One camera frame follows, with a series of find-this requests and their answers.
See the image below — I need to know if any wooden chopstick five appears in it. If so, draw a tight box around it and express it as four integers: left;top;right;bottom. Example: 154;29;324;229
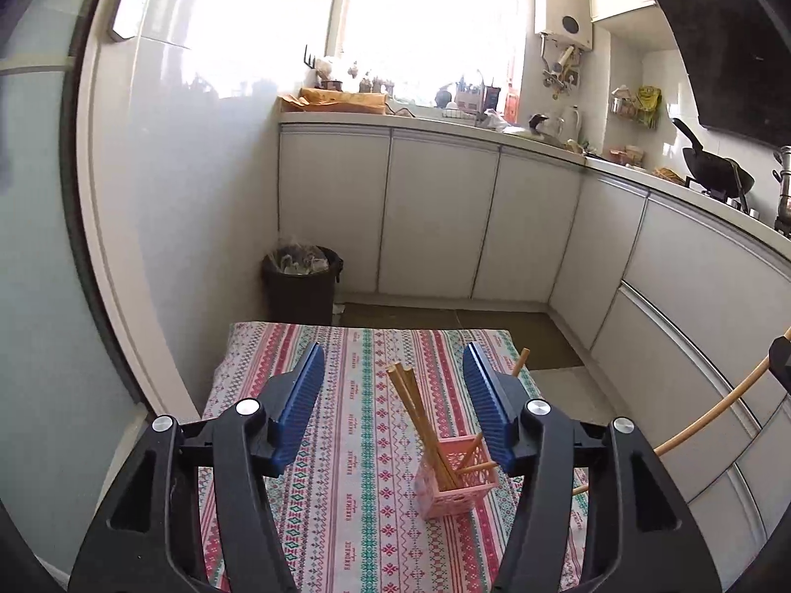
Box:
571;325;791;497

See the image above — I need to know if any wooden chopstick four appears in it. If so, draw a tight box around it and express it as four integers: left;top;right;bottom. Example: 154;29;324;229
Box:
511;348;531;378

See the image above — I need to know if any wooden chopstick two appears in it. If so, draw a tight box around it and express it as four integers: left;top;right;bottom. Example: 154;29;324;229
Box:
454;432;483;475

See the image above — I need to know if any pink perforated utensil holder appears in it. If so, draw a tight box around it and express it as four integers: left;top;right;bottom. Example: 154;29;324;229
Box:
414;434;499;519

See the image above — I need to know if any wooden chopstick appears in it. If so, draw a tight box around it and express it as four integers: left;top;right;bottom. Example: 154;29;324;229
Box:
398;361;460;488
386;365;455;490

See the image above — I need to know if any wooden chopstick one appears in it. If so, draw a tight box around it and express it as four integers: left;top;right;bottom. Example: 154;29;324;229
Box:
391;364;457;489

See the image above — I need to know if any wooden chopstick three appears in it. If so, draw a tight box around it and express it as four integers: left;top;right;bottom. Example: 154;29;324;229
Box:
454;461;497;478

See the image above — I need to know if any black trash bin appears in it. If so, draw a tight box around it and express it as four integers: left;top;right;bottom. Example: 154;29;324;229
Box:
262;244;343;325

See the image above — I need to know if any stainless steel steamer pot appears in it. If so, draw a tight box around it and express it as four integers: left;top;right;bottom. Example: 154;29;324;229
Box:
772;146;791;237

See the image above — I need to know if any patterned red green tablecloth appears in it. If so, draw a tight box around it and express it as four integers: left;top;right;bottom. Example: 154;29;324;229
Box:
204;321;522;592

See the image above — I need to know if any black wok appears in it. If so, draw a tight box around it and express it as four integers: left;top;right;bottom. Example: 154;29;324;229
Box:
672;118;755;202

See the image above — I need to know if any yellow cloth on counter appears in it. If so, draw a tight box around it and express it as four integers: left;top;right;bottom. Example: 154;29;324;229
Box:
279;87;386;115

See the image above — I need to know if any black range hood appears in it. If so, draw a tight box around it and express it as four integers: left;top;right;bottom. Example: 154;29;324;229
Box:
657;0;790;147

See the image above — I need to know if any white wall water heater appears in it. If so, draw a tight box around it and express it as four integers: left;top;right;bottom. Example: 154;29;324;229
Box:
533;0;593;51

